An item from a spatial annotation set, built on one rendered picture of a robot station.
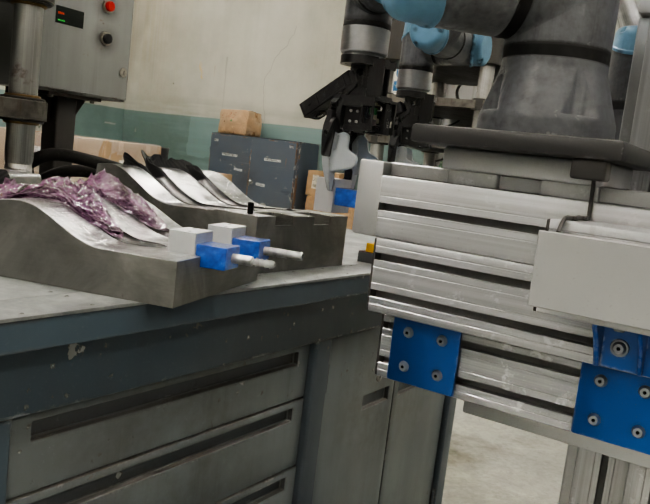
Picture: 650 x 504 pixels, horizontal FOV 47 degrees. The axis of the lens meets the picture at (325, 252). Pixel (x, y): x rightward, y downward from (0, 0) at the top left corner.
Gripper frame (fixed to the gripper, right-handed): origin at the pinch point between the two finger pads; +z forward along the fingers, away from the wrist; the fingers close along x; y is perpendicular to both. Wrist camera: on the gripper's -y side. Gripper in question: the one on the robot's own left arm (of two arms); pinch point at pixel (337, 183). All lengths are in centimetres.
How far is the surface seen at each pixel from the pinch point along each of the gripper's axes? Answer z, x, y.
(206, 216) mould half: 7.6, -13.2, -15.3
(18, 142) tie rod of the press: 1, -4, -80
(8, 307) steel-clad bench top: 15, -56, -2
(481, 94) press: -58, 373, -136
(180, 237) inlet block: 7.8, -36.2, 2.0
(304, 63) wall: -110, 608, -458
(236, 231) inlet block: 7.5, -23.9, 0.2
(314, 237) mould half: 9.7, 2.8, -5.1
